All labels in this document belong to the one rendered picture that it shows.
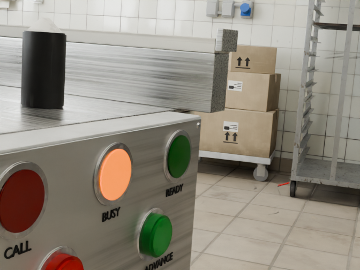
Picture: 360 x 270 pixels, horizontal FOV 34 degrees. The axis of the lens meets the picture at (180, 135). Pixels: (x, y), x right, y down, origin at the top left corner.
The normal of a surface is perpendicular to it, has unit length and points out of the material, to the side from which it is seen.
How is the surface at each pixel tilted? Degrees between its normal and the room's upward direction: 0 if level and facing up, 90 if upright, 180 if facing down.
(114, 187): 90
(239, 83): 90
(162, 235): 90
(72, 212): 90
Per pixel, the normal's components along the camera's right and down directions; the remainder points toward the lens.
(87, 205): 0.87, 0.14
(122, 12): -0.33, 0.13
